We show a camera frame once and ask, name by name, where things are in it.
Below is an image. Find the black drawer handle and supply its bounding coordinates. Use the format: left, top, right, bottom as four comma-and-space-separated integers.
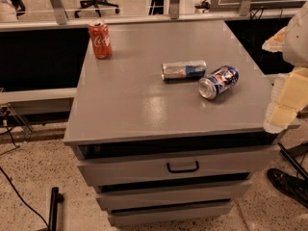
167, 161, 199, 174

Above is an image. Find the black stand leg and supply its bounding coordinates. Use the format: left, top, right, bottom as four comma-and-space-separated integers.
48, 187, 64, 231

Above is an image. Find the silver blue redbull can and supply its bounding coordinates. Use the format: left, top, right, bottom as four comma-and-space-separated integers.
161, 60, 206, 81

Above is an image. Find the metal wire rack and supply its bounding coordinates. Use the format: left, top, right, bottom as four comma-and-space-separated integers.
0, 103, 33, 142

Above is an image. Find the black floor cable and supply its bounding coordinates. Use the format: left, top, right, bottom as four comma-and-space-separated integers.
0, 125, 50, 229

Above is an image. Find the black office chair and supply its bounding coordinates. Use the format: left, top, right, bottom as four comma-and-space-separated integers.
74, 0, 120, 18

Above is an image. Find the grey drawer cabinet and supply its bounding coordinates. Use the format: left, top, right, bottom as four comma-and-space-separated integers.
64, 20, 279, 226

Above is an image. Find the red coke can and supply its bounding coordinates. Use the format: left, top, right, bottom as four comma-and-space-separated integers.
89, 20, 113, 59

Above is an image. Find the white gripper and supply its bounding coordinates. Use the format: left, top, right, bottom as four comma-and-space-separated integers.
262, 2, 308, 134

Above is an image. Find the blue pepsi can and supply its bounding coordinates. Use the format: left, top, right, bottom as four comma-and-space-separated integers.
199, 65, 239, 99

